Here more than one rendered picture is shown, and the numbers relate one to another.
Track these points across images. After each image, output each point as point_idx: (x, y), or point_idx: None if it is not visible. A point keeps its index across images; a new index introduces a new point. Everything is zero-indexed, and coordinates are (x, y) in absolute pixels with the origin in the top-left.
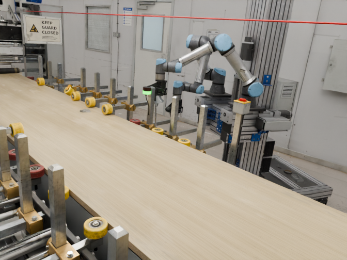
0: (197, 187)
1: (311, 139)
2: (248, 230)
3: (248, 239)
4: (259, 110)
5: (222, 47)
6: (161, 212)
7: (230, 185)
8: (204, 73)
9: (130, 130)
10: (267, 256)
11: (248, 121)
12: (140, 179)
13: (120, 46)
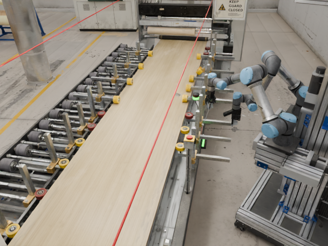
0: (119, 175)
1: None
2: (90, 206)
3: (83, 208)
4: (283, 152)
5: (242, 80)
6: (85, 174)
7: (133, 186)
8: None
9: (170, 121)
10: (73, 218)
11: (275, 156)
12: (110, 154)
13: None
